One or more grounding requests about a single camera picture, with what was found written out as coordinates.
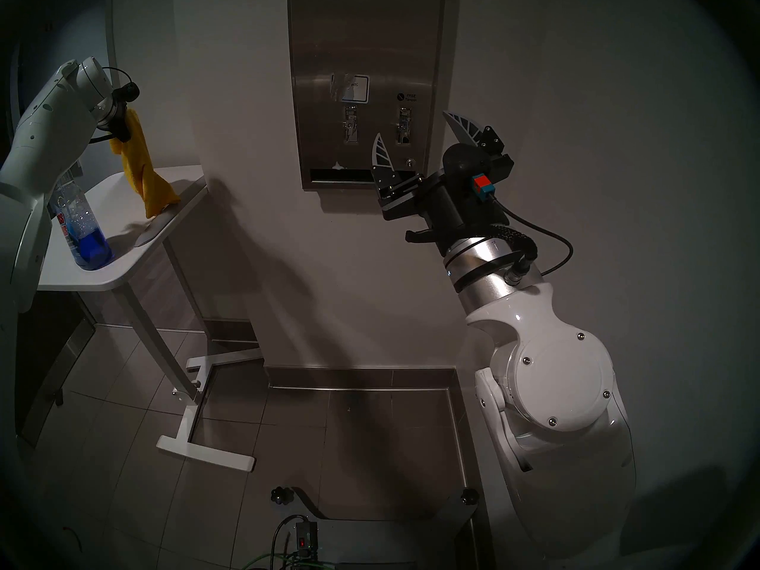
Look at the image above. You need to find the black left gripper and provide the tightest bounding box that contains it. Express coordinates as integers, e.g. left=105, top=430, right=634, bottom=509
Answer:
left=110, top=100, right=132, bottom=143

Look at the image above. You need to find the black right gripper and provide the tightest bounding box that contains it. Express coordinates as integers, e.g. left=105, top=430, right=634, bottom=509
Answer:
left=371, top=110, right=514, bottom=256

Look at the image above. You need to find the yellow microfiber cloth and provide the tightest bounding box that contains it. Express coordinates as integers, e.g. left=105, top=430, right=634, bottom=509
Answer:
left=109, top=107, right=182, bottom=219

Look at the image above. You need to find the white folding table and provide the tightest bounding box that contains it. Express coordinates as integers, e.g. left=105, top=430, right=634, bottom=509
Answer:
left=36, top=165, right=265, bottom=473

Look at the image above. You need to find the white blue-edged dispenser label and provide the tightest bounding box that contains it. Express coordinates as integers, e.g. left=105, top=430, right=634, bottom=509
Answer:
left=331, top=74, right=370, bottom=105

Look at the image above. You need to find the clear spray bottle blue liquid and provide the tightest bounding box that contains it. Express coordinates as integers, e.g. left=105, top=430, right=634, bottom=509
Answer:
left=50, top=165, right=115, bottom=271

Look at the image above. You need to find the black box red indicator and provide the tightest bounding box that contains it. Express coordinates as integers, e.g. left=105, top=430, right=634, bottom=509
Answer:
left=292, top=518, right=319, bottom=555

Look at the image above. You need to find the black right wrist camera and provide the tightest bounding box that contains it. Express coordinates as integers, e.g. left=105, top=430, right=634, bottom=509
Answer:
left=442, top=144, right=496, bottom=198

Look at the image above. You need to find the stainless steel wall dispenser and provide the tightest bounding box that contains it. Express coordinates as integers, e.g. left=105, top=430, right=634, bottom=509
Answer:
left=287, top=0, right=447, bottom=192

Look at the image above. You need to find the steel robot base plate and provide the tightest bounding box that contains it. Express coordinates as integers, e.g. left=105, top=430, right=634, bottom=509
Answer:
left=294, top=489, right=479, bottom=570

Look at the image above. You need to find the black looped base cable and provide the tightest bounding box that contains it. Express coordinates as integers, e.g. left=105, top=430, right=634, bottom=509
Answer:
left=272, top=514, right=306, bottom=570

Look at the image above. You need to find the green base cable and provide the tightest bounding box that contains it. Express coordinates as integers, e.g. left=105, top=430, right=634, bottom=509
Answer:
left=249, top=550, right=297, bottom=570

